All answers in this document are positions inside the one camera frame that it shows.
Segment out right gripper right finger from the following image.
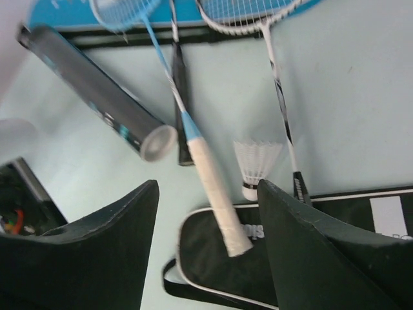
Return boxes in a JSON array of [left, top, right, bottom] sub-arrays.
[[258, 180, 412, 309]]

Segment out black racket cover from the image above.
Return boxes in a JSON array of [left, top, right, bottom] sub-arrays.
[[163, 181, 412, 309]]

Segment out white frame racket far left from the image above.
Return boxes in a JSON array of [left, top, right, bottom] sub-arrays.
[[169, 1, 194, 167]]

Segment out shuttlecock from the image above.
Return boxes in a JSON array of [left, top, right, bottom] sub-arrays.
[[233, 139, 283, 202]]

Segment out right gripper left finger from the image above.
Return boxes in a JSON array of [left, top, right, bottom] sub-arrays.
[[1, 180, 159, 309]]

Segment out black shuttlecock tube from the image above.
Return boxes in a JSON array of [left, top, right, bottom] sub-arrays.
[[16, 24, 177, 162]]

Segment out white racket white grip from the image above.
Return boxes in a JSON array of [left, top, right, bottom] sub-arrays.
[[196, 0, 312, 206]]

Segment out light blue racket left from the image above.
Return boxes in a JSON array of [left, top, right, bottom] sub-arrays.
[[90, 1, 253, 257]]

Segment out blue racket cover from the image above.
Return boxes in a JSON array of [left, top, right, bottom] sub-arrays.
[[25, 1, 322, 32]]

